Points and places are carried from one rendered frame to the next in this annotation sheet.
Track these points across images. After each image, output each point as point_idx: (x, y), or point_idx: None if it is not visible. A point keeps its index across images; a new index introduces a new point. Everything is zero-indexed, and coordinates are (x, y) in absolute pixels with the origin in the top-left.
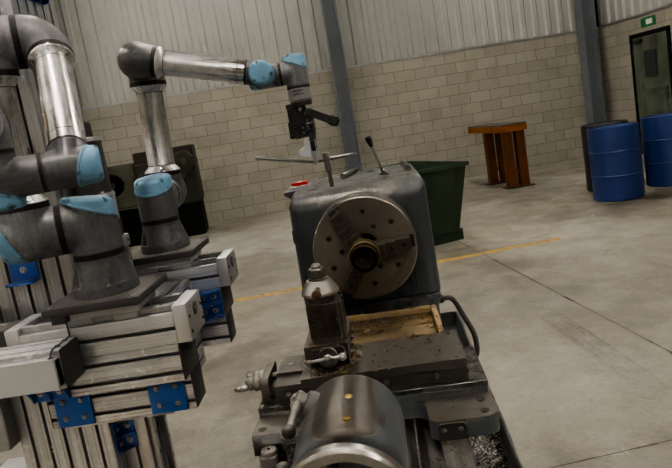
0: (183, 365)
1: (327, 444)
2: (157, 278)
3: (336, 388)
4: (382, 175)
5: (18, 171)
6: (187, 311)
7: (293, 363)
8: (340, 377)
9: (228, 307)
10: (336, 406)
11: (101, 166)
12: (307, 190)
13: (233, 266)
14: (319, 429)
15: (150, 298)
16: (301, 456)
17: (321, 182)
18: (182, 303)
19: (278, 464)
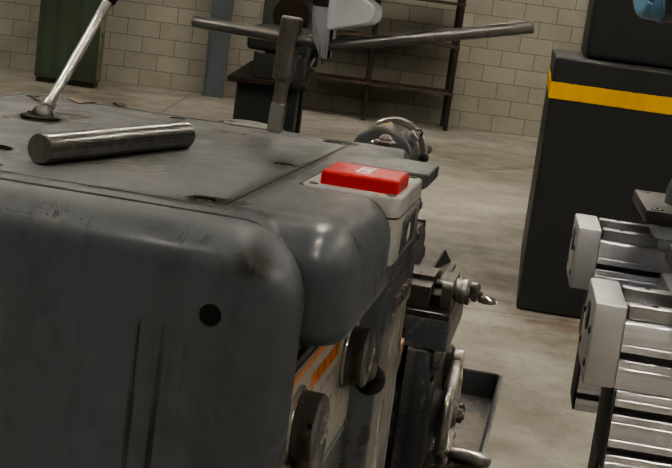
0: (582, 307)
1: (401, 118)
2: (645, 203)
3: (391, 126)
4: (65, 115)
5: None
6: (573, 226)
7: (418, 271)
8: (387, 127)
9: (597, 434)
10: (393, 124)
11: None
12: (356, 145)
13: (586, 333)
14: (404, 127)
15: (651, 230)
16: (413, 124)
17: (273, 163)
18: (580, 214)
19: (426, 153)
